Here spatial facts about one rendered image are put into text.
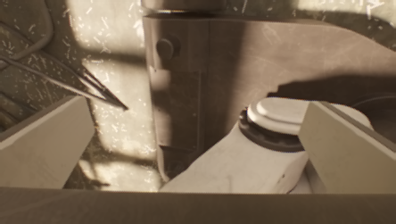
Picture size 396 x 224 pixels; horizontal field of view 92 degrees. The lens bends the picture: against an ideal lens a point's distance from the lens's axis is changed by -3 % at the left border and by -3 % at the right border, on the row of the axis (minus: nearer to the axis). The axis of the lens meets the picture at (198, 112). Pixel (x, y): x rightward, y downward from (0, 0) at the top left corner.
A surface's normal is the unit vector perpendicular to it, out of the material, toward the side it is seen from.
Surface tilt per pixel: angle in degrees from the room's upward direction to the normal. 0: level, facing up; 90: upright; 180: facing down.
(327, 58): 0
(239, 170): 90
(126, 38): 0
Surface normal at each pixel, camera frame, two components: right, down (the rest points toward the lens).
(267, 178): 0.03, -0.86
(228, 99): -0.20, 0.50
